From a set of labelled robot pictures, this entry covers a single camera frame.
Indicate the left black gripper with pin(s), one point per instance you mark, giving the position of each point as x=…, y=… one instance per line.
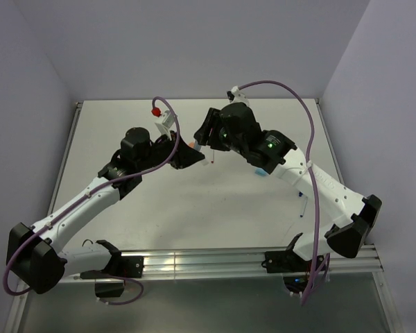
x=184, y=155

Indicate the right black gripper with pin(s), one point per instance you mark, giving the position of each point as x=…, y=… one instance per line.
x=213, y=119

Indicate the clear blue highlighter pen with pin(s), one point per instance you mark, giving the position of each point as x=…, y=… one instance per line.
x=196, y=146

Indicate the light blue pen cap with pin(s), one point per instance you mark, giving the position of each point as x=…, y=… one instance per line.
x=260, y=172

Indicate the thin blue pen refill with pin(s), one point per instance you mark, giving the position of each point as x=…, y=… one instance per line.
x=303, y=208

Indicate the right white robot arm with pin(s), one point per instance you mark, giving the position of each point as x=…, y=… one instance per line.
x=352, y=215

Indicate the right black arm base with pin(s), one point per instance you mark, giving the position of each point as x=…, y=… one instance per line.
x=285, y=261

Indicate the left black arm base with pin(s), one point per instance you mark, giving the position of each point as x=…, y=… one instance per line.
x=125, y=266

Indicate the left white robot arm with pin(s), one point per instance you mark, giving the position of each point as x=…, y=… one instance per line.
x=36, y=253

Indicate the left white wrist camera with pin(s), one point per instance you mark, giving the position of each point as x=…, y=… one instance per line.
x=164, y=121

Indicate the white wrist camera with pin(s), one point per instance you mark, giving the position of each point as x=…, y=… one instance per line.
x=164, y=121
x=235, y=95

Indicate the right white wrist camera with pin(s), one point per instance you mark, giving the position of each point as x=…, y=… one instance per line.
x=235, y=95

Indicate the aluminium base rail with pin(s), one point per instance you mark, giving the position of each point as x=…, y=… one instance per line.
x=223, y=263

